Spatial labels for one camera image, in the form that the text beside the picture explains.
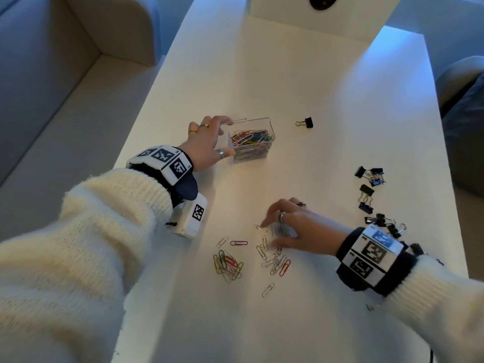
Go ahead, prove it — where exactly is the transparent box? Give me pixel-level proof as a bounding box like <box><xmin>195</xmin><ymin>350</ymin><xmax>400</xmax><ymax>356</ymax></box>
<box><xmin>226</xmin><ymin>116</ymin><xmax>276</xmax><ymax>163</ymax></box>

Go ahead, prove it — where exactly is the person's left forearm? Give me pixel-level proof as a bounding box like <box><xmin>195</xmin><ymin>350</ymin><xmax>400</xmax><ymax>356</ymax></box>
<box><xmin>0</xmin><ymin>168</ymin><xmax>174</xmax><ymax>363</ymax></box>

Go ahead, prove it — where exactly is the long beige sofa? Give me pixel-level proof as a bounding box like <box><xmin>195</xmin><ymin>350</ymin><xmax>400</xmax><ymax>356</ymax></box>
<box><xmin>0</xmin><ymin>0</ymin><xmax>161</xmax><ymax>231</ymax></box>

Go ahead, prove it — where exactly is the pile of coloured paper clips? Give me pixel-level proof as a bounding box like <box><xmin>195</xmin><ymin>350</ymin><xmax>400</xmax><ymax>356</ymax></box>
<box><xmin>230</xmin><ymin>128</ymin><xmax>275</xmax><ymax>161</ymax></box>
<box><xmin>212</xmin><ymin>222</ymin><xmax>292</xmax><ymax>298</ymax></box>

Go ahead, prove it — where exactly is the silver-rimmed round socket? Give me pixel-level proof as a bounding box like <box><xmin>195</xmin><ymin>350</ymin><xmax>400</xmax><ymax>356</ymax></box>
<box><xmin>308</xmin><ymin>0</ymin><xmax>341</xmax><ymax>12</ymax></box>

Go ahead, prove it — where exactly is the white socket panel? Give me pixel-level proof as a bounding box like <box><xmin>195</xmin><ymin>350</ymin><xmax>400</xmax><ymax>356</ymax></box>
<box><xmin>246</xmin><ymin>0</ymin><xmax>405</xmax><ymax>44</ymax></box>

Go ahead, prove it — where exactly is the right marker wristband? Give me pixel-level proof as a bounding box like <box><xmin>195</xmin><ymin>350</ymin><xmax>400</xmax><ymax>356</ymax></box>
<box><xmin>335</xmin><ymin>224</ymin><xmax>418</xmax><ymax>297</ymax></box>

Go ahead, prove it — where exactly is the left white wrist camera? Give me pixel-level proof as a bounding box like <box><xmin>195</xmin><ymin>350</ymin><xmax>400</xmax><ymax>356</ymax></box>
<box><xmin>165</xmin><ymin>192</ymin><xmax>209</xmax><ymax>238</ymax></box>

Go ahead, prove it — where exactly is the person's right hand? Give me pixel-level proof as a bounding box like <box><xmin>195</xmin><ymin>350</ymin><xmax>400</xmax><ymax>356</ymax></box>
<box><xmin>261</xmin><ymin>197</ymin><xmax>352</xmax><ymax>258</ymax></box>

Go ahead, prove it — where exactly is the person's left hand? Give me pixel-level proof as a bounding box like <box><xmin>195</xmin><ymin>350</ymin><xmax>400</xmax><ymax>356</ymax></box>
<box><xmin>177</xmin><ymin>115</ymin><xmax>236</xmax><ymax>172</ymax></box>

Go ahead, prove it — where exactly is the left marker wristband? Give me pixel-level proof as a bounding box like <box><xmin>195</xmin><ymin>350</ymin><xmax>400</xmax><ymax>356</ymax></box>
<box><xmin>126</xmin><ymin>145</ymin><xmax>199</xmax><ymax>208</ymax></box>

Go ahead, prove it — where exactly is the group of black binder clips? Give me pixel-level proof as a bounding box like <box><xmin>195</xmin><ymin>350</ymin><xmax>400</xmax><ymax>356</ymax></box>
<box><xmin>354</xmin><ymin>166</ymin><xmax>445</xmax><ymax>267</ymax></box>

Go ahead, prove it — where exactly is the marker wristband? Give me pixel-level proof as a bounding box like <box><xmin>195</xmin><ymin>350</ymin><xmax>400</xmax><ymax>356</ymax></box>
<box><xmin>126</xmin><ymin>145</ymin><xmax>199</xmax><ymax>208</ymax></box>
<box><xmin>335</xmin><ymin>224</ymin><xmax>418</xmax><ymax>297</ymax></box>

